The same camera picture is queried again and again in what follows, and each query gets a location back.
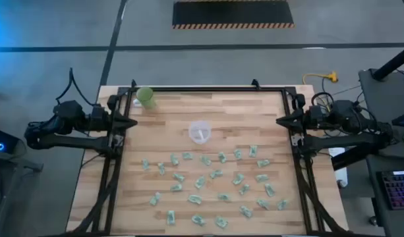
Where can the black frame clamp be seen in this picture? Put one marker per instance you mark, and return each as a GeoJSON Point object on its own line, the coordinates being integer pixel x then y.
{"type": "Point", "coordinates": [255, 84]}
{"type": "Point", "coordinates": [133, 83]}

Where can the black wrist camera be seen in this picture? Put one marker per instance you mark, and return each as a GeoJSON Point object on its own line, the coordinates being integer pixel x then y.
{"type": "Point", "coordinates": [112, 102]}
{"type": "Point", "coordinates": [299, 102]}

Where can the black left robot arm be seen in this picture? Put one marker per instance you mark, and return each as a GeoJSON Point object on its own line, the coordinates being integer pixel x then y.
{"type": "Point", "coordinates": [73, 141]}

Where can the dark keyboard desk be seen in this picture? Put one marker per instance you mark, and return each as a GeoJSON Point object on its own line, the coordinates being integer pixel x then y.
{"type": "Point", "coordinates": [373, 184]}

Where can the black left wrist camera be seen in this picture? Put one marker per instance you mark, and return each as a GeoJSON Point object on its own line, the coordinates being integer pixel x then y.
{"type": "Point", "coordinates": [112, 102]}

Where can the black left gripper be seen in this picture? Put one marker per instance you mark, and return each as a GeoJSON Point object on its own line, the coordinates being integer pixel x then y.
{"type": "Point", "coordinates": [112, 122]}

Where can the black pole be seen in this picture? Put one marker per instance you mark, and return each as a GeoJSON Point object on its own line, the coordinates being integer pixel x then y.
{"type": "Point", "coordinates": [392, 62]}

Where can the backlit black keyboard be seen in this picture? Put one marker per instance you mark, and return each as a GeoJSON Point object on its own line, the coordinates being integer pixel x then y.
{"type": "Point", "coordinates": [399, 191]}

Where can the black device with blue light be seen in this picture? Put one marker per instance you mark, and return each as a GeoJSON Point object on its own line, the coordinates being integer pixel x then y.
{"type": "Point", "coordinates": [4, 140]}

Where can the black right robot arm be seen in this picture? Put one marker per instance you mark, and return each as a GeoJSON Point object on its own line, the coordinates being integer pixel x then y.
{"type": "Point", "coordinates": [340, 141]}

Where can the clear plastic cup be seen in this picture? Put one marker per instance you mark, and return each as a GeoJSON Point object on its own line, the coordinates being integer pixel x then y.
{"type": "Point", "coordinates": [192, 131]}

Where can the green white stevia packet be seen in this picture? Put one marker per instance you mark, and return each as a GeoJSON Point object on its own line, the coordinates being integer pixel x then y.
{"type": "Point", "coordinates": [238, 178]}
{"type": "Point", "coordinates": [161, 168]}
{"type": "Point", "coordinates": [262, 178]}
{"type": "Point", "coordinates": [253, 151]}
{"type": "Point", "coordinates": [170, 217]}
{"type": "Point", "coordinates": [270, 190]}
{"type": "Point", "coordinates": [179, 177]}
{"type": "Point", "coordinates": [187, 155]}
{"type": "Point", "coordinates": [282, 204]}
{"type": "Point", "coordinates": [221, 222]}
{"type": "Point", "coordinates": [224, 197]}
{"type": "Point", "coordinates": [145, 163]}
{"type": "Point", "coordinates": [222, 157]}
{"type": "Point", "coordinates": [176, 187]}
{"type": "Point", "coordinates": [246, 211]}
{"type": "Point", "coordinates": [195, 199]}
{"type": "Point", "coordinates": [206, 160]}
{"type": "Point", "coordinates": [237, 154]}
{"type": "Point", "coordinates": [155, 199]}
{"type": "Point", "coordinates": [263, 203]}
{"type": "Point", "coordinates": [200, 182]}
{"type": "Point", "coordinates": [174, 159]}
{"type": "Point", "coordinates": [263, 163]}
{"type": "Point", "coordinates": [198, 220]}
{"type": "Point", "coordinates": [216, 173]}
{"type": "Point", "coordinates": [244, 189]}

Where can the grey equipment stand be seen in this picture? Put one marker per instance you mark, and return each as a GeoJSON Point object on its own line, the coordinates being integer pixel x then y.
{"type": "Point", "coordinates": [7, 184]}

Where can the green ceramic mug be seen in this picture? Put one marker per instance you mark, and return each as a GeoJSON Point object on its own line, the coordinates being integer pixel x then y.
{"type": "Point", "coordinates": [147, 98]}

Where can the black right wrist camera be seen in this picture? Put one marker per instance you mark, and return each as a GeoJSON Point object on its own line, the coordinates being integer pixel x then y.
{"type": "Point", "coordinates": [299, 102]}

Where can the black hazard-striped floor mat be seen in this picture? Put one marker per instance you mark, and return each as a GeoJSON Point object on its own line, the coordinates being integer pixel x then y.
{"type": "Point", "coordinates": [233, 13]}

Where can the grey desk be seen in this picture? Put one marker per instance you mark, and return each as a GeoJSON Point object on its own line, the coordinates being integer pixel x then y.
{"type": "Point", "coordinates": [386, 98]}

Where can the black metal table frame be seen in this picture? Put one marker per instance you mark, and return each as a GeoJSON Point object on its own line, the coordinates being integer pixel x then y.
{"type": "Point", "coordinates": [205, 89]}

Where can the black desk leg bar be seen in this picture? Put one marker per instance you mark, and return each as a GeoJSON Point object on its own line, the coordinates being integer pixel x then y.
{"type": "Point", "coordinates": [353, 158]}

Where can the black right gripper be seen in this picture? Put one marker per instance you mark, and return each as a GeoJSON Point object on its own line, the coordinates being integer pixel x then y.
{"type": "Point", "coordinates": [300, 122]}

